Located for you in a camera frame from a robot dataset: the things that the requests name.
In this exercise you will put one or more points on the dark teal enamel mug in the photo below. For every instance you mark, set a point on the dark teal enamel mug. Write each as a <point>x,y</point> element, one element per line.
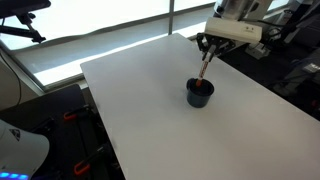
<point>198,97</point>

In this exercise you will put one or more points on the red and white marker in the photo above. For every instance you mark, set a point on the red and white marker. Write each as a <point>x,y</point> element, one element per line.
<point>203,70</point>

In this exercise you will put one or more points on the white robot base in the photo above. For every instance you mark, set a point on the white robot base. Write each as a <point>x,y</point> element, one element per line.
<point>21,152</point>

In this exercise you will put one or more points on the orange-handled black clamp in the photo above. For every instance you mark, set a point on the orange-handled black clamp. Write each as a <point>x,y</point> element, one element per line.
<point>83,166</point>
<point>73,114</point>

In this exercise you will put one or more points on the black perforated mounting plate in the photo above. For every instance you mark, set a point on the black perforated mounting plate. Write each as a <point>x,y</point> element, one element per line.
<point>73,141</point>

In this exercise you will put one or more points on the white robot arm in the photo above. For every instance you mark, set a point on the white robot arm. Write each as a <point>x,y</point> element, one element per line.
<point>246,11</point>

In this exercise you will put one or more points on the near orange-handled black clamp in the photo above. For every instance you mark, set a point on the near orange-handled black clamp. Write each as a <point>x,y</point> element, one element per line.
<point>83,166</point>

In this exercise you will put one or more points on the far orange-handled black clamp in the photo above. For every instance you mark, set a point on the far orange-handled black clamp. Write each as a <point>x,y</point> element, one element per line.
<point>73,114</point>

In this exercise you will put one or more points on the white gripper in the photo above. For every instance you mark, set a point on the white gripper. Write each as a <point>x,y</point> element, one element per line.
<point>229,31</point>

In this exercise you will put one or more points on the black camera tripod mount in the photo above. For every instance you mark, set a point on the black camera tripod mount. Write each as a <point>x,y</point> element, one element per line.
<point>22,10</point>

